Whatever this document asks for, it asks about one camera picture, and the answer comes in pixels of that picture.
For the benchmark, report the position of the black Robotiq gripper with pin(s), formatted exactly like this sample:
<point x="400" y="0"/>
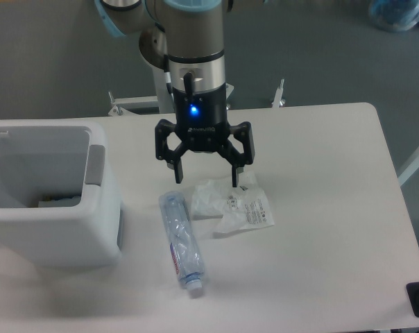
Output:
<point x="202" y="127"/>

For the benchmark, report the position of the crushed clear plastic bottle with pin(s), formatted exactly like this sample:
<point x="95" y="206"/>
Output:
<point x="185" y="253"/>

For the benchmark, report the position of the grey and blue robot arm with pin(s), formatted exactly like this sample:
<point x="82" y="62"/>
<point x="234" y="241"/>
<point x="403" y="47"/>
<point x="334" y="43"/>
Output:
<point x="186" y="40"/>

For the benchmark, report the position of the trash inside can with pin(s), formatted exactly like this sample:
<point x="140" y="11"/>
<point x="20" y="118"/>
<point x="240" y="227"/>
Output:
<point x="59" y="201"/>

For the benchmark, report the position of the white plastic trash can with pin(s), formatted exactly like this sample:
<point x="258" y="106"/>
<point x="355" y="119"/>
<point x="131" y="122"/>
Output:
<point x="63" y="157"/>

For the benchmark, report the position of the crumpled clear plastic bag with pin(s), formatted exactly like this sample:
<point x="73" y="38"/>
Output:
<point x="241" y="208"/>

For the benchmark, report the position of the blue plastic bag on floor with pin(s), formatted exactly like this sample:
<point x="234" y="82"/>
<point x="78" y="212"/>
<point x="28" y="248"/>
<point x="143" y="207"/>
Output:
<point x="394" y="16"/>

